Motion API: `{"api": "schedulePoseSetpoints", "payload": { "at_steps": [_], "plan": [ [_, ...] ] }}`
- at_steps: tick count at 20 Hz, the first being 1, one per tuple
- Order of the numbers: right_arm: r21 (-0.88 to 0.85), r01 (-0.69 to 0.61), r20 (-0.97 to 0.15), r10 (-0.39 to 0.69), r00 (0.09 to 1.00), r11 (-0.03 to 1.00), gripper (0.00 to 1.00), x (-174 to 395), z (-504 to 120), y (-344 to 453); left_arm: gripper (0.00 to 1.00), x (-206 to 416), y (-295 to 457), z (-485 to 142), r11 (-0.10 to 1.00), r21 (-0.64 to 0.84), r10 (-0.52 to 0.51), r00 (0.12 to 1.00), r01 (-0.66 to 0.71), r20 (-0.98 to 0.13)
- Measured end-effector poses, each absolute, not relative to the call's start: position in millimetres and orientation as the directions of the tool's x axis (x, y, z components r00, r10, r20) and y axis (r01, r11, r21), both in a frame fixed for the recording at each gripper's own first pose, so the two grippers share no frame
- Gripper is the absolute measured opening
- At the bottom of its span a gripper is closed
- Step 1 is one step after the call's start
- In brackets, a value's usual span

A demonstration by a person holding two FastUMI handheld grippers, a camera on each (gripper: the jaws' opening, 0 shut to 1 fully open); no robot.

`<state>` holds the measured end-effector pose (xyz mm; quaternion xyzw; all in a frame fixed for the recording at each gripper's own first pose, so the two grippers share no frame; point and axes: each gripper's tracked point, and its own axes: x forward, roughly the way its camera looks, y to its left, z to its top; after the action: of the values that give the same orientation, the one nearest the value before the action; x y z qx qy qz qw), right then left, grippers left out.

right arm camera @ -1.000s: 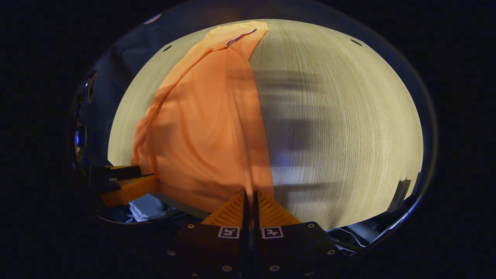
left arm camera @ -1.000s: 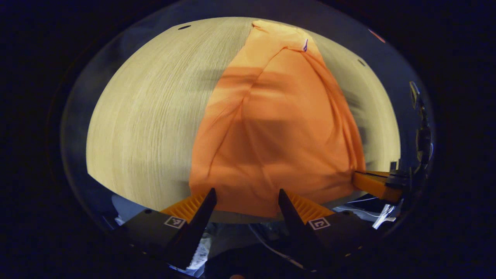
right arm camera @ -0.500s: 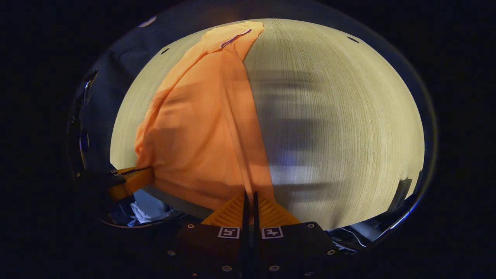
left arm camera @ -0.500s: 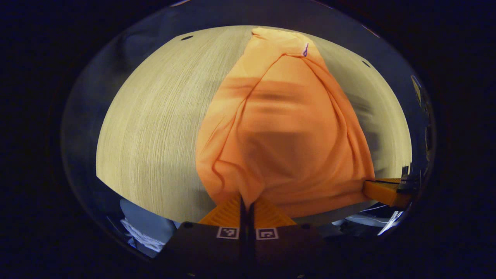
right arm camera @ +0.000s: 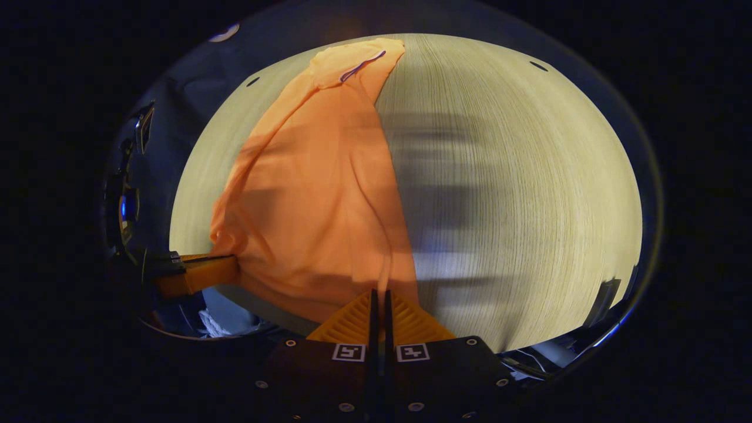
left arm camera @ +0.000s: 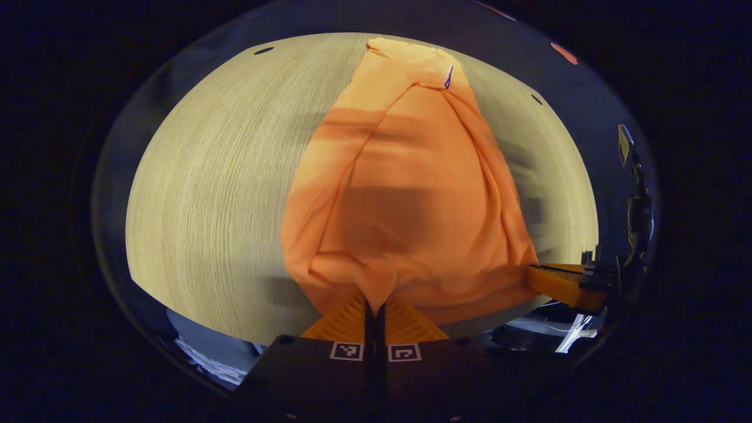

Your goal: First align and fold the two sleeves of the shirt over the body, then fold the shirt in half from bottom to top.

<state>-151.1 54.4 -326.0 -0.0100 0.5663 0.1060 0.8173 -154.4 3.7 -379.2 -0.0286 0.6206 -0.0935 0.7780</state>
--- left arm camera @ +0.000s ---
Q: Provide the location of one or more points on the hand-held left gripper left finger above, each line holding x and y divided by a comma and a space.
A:
317, 382

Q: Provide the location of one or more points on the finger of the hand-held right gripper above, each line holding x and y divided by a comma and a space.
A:
564, 285

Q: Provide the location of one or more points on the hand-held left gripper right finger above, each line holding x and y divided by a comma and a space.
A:
435, 382

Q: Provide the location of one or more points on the orange T-shirt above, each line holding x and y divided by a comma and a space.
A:
411, 205

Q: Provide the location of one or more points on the blue grey cloth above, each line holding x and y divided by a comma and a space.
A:
217, 346

